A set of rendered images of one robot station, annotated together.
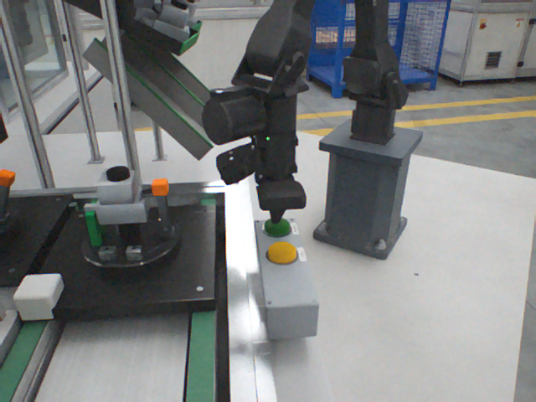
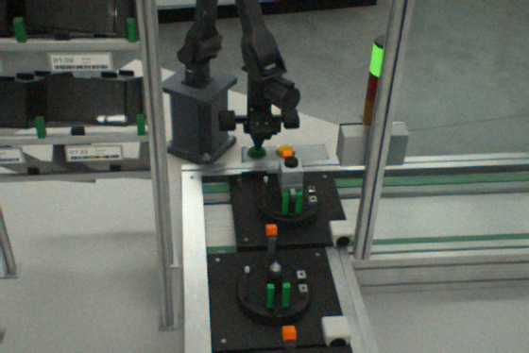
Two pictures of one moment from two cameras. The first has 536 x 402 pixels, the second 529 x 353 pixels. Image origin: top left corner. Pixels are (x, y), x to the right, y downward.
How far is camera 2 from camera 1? 1.60 m
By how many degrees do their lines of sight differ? 74
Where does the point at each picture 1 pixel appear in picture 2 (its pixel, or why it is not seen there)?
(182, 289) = (326, 182)
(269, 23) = (261, 40)
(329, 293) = not seen: hidden behind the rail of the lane
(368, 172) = (224, 98)
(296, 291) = (317, 149)
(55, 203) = (223, 260)
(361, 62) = (214, 39)
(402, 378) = (331, 151)
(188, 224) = (258, 185)
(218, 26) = not seen: outside the picture
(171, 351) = (347, 204)
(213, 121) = (290, 100)
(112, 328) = not seen: hidden behind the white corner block
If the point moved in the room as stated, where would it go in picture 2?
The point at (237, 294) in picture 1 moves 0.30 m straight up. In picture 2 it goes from (322, 167) to (334, 53)
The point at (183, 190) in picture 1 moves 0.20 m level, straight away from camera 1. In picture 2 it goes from (196, 196) to (104, 207)
